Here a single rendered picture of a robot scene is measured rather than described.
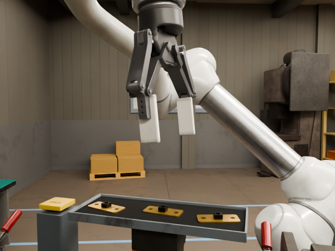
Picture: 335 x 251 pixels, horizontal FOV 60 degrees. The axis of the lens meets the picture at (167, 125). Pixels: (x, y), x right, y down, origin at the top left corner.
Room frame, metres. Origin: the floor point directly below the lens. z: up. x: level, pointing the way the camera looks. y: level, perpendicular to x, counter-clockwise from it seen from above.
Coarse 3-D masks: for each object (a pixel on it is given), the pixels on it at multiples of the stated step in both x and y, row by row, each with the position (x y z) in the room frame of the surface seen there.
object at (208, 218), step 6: (198, 216) 0.59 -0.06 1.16; (204, 216) 0.59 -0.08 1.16; (210, 216) 0.59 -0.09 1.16; (216, 216) 0.57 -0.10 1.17; (222, 216) 0.57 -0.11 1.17; (228, 216) 0.59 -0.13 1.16; (234, 216) 0.59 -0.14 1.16; (198, 222) 0.56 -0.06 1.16; (204, 222) 0.56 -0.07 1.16; (210, 222) 0.56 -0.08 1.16; (216, 222) 0.56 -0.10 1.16; (222, 222) 0.56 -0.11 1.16; (228, 222) 0.56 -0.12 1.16; (234, 222) 0.56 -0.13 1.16
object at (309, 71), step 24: (264, 72) 6.12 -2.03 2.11; (288, 72) 5.39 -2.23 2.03; (312, 72) 5.45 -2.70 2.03; (264, 96) 6.13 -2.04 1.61; (288, 96) 5.42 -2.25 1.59; (312, 96) 5.46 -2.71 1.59; (264, 120) 6.19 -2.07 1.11; (288, 120) 6.02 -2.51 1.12; (312, 120) 5.79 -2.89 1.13; (288, 144) 5.65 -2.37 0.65; (312, 144) 5.77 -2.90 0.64; (264, 168) 6.00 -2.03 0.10
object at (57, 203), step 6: (54, 198) 0.71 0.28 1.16; (60, 198) 0.71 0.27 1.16; (66, 198) 0.71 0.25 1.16; (42, 204) 0.67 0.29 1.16; (48, 204) 0.67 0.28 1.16; (54, 204) 0.67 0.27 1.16; (60, 204) 0.67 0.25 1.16; (66, 204) 0.68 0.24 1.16; (72, 204) 0.70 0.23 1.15; (54, 210) 0.66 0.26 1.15; (60, 210) 0.65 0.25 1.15
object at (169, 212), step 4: (148, 208) 0.63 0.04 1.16; (152, 208) 0.63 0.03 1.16; (156, 208) 0.63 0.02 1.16; (160, 208) 0.61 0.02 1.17; (164, 208) 0.61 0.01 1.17; (168, 208) 0.63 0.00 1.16; (144, 212) 0.61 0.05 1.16; (148, 212) 0.61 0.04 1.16; (152, 212) 0.61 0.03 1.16; (156, 212) 0.61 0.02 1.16; (160, 212) 0.61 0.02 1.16; (164, 212) 0.61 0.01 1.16; (168, 212) 0.61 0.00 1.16; (172, 212) 0.61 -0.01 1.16; (176, 212) 0.61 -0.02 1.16; (180, 212) 0.61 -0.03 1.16; (172, 216) 0.59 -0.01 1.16; (176, 216) 0.59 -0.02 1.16
